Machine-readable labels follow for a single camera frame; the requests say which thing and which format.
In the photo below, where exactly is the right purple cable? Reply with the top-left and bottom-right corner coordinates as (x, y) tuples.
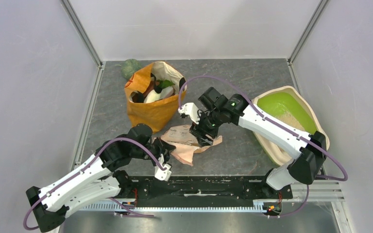
(177, 75), (349, 219)

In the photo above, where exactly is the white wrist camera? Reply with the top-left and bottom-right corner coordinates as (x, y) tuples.
(178, 102), (200, 124)
(154, 154), (172, 182)

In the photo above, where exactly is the white bottle in bag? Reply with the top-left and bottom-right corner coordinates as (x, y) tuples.
(143, 86), (174, 103)

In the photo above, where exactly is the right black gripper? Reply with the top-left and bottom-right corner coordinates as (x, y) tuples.
(189, 109), (223, 148)

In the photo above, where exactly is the green round vegetable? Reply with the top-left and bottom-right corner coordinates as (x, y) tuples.
(121, 59), (143, 81)

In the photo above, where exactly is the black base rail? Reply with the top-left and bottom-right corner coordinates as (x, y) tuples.
(109, 172), (293, 208)

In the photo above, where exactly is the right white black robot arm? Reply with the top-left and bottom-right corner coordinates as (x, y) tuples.
(178, 87), (326, 199)

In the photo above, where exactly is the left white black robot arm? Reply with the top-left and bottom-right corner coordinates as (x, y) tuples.
(23, 124), (176, 233)

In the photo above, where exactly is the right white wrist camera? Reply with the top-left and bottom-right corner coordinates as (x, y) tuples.
(178, 102), (200, 124)

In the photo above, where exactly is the green leaf in bag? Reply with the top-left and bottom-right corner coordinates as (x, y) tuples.
(158, 80), (175, 89)

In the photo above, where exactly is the orange paper bag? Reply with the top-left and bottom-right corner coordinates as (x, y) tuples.
(124, 61), (187, 133)

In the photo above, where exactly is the pink cat litter bag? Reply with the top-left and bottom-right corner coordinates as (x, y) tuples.
(160, 125), (223, 166)

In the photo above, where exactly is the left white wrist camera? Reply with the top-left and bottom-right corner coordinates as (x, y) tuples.
(154, 154), (172, 182)

